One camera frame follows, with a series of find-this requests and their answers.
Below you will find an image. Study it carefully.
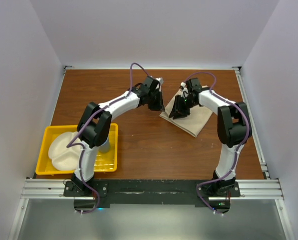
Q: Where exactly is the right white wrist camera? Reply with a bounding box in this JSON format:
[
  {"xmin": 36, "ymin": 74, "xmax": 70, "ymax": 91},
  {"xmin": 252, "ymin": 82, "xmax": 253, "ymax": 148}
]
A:
[{"xmin": 180, "ymin": 82, "xmax": 189, "ymax": 98}]

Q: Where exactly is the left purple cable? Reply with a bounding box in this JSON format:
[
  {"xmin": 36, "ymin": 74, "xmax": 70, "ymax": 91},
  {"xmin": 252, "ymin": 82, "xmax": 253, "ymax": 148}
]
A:
[{"xmin": 67, "ymin": 62, "xmax": 152, "ymax": 215}]

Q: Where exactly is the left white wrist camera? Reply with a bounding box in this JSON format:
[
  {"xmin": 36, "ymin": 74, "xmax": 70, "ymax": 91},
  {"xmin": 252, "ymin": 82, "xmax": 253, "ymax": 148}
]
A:
[{"xmin": 155, "ymin": 77, "xmax": 164, "ymax": 86}]

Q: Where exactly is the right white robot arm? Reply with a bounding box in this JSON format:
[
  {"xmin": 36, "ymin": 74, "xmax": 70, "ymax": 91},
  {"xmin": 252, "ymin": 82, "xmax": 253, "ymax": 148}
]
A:
[{"xmin": 169, "ymin": 78, "xmax": 252, "ymax": 197}]

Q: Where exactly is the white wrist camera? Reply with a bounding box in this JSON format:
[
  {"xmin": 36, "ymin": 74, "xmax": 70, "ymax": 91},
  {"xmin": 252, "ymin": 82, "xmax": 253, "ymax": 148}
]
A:
[
  {"xmin": 180, "ymin": 82, "xmax": 189, "ymax": 98},
  {"xmin": 155, "ymin": 77, "xmax": 164, "ymax": 86}
]

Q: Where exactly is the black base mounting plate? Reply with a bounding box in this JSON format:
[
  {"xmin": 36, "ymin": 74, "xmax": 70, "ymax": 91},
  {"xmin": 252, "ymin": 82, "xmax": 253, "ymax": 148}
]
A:
[{"xmin": 63, "ymin": 179, "xmax": 241, "ymax": 214}]

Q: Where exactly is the white divided plate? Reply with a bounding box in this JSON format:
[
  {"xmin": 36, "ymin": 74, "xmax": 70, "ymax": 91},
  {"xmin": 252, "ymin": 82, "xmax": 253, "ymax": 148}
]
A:
[{"xmin": 48, "ymin": 132, "xmax": 81, "ymax": 171}]

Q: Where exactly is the yellow plastic tray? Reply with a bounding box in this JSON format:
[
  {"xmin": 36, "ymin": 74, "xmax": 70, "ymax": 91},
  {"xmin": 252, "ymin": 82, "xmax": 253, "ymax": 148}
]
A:
[{"xmin": 35, "ymin": 123, "xmax": 118, "ymax": 176}]

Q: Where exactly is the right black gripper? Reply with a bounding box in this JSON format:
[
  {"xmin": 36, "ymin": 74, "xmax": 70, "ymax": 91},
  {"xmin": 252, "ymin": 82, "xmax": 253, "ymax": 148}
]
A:
[{"xmin": 169, "ymin": 94, "xmax": 198, "ymax": 120}]

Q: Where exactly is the aluminium table frame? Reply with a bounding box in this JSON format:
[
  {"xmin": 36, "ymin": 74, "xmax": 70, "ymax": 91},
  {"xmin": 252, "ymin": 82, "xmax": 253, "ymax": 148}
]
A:
[{"xmin": 7, "ymin": 65, "xmax": 297, "ymax": 240}]

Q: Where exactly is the beige cloth napkin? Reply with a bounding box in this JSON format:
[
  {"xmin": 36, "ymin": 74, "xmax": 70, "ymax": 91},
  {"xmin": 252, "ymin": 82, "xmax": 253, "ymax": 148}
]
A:
[{"xmin": 160, "ymin": 87, "xmax": 213, "ymax": 138}]

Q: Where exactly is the blue plastic cup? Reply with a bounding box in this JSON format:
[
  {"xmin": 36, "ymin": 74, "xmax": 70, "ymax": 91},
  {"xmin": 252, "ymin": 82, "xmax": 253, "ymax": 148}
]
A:
[{"xmin": 99, "ymin": 139, "xmax": 111, "ymax": 153}]

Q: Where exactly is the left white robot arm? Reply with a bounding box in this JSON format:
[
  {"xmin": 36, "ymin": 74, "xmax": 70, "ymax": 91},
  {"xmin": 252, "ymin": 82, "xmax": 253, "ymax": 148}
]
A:
[{"xmin": 67, "ymin": 76, "xmax": 165, "ymax": 196}]

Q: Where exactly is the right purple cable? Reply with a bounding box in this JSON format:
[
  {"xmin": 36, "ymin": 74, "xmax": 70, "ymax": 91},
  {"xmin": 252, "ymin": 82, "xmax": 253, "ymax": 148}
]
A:
[{"xmin": 185, "ymin": 71, "xmax": 251, "ymax": 216}]

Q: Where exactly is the purple cable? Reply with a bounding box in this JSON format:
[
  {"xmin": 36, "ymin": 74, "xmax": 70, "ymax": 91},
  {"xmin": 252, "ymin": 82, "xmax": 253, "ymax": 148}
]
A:
[
  {"xmin": 185, "ymin": 71, "xmax": 251, "ymax": 216},
  {"xmin": 67, "ymin": 62, "xmax": 152, "ymax": 215}
]

